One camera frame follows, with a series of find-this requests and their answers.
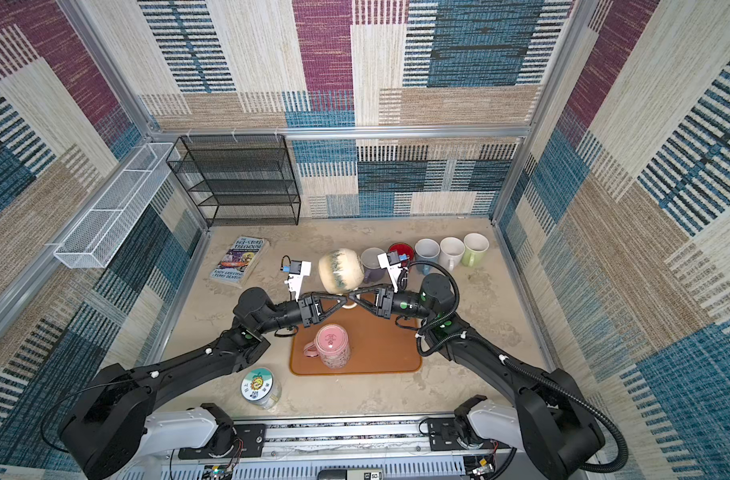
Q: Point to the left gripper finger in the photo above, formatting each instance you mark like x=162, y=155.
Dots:
x=329, y=297
x=328, y=307

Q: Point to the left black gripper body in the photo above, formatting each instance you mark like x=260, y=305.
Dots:
x=286, y=316

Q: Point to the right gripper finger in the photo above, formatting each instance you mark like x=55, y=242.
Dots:
x=365, y=304
x=365, y=293

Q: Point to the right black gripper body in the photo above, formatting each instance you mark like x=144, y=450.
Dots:
x=404, y=303

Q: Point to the beige ceramic teapot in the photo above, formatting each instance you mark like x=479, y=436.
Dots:
x=340, y=271

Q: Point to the purple mug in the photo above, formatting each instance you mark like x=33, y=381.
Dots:
x=373, y=272

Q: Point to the brown plastic tray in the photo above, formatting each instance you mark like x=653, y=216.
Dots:
x=377, y=346

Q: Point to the pink ghost mug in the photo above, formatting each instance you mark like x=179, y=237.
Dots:
x=331, y=345

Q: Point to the blue dotted mug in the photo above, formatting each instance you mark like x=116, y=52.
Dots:
x=426, y=249

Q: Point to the white mug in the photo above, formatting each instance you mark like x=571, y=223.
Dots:
x=452, y=250

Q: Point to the red mug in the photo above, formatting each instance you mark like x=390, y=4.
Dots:
x=403, y=250

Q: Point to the light green mug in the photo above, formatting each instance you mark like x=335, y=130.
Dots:
x=476, y=246

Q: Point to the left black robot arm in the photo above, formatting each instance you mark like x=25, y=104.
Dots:
x=108, y=424

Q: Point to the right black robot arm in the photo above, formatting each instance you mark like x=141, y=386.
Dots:
x=548, y=417

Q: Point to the paperback book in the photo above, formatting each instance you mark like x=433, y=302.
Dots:
x=238, y=262

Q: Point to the clear jar green lid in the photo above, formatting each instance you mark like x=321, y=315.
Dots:
x=261, y=388

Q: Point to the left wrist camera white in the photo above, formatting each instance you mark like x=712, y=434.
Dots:
x=296, y=271

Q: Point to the black wire shelf rack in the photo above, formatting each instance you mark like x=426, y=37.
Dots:
x=238, y=179

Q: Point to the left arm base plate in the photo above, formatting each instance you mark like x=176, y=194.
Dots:
x=240, y=440

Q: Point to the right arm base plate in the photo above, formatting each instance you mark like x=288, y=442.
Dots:
x=443, y=435

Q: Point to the white wire mesh basket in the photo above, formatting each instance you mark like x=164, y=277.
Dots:
x=100, y=232

